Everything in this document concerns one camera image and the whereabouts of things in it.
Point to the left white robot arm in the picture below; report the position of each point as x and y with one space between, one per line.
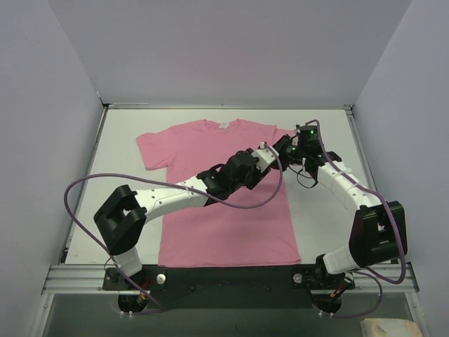
120 220

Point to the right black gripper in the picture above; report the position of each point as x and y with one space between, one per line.
313 163

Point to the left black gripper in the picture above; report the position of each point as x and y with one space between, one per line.
254 160

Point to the beige foam block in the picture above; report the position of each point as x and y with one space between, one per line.
382 327

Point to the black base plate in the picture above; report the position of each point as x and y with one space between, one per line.
270 287

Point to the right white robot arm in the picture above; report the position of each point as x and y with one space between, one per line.
378 232

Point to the aluminium frame rail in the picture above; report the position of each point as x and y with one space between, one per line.
319 222

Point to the pink t-shirt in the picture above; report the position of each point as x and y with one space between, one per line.
257 230

